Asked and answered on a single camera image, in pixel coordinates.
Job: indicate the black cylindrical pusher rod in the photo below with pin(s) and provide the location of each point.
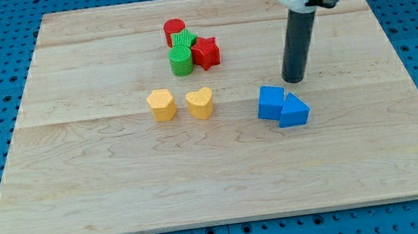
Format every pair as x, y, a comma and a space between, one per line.
296, 49

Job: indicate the blue cube block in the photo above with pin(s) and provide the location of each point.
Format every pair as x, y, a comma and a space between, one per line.
271, 99

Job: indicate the blue triangle block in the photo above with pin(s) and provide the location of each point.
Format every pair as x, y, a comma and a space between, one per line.
294, 112

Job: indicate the red star block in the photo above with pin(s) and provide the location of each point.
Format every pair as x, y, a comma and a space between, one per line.
206, 53

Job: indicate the green star block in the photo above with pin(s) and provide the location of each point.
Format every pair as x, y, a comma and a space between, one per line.
183, 38

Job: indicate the green cylinder block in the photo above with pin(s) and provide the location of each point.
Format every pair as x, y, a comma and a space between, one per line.
181, 62

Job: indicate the red cylinder block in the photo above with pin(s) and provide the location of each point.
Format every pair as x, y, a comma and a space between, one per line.
174, 25

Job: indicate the yellow heart block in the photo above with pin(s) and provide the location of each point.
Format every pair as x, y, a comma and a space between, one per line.
200, 103

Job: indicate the yellow pentagon block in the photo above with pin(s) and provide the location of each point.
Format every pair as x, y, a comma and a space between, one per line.
162, 105

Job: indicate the wooden board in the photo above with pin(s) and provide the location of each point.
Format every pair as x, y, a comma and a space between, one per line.
87, 156

